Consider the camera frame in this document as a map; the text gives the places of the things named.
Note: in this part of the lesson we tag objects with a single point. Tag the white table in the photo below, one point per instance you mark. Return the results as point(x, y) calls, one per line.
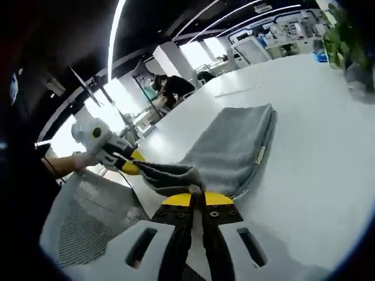
point(307, 146)

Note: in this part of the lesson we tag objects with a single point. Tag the grey plant pot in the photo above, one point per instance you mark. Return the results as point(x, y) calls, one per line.
point(361, 82)

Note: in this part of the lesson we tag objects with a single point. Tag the person's dark clothing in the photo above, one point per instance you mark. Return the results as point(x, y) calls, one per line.
point(20, 190)

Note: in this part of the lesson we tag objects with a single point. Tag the person's left hand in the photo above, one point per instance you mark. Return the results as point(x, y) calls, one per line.
point(85, 161)

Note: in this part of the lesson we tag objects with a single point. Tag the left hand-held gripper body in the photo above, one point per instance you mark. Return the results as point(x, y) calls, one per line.
point(90, 133)

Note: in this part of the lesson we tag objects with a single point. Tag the white office chair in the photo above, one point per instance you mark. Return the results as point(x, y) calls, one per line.
point(250, 52)

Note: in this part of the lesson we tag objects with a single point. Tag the grey mesh chair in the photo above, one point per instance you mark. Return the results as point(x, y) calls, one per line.
point(88, 219)

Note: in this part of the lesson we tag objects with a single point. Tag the white chest-worn device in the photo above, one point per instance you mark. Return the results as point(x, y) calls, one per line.
point(14, 87)

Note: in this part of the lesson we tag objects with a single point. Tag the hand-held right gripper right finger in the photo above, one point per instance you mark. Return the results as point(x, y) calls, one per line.
point(222, 234)

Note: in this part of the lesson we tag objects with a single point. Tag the blue packet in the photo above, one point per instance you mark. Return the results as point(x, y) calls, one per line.
point(320, 57)

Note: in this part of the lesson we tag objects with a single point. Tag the green potted plant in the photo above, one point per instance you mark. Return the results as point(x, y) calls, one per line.
point(348, 35)

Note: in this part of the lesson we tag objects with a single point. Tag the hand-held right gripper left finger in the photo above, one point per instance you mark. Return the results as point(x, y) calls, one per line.
point(173, 234)

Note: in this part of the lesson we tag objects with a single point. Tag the grey towel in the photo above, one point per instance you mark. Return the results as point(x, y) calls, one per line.
point(234, 137)

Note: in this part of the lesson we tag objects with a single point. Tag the white flat strip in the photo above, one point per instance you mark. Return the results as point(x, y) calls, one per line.
point(240, 90)

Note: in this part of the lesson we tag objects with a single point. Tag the white cabinet row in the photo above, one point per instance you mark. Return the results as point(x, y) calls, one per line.
point(293, 47)

